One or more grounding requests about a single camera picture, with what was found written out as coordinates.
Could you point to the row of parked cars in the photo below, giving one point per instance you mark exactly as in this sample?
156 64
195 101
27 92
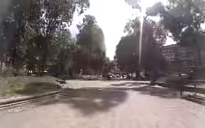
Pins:
116 76

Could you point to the row of trees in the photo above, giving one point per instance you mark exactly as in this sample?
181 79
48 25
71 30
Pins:
90 43

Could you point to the tall pale pole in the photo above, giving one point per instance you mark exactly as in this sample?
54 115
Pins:
140 43

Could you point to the grey brick pavement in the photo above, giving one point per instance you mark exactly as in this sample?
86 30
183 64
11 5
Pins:
116 113

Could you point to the brick building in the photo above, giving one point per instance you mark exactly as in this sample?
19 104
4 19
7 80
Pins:
180 58

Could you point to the grass patch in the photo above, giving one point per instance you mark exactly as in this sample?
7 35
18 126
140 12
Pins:
20 86

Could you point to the stone kerb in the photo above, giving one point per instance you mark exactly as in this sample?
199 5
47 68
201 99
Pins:
23 98

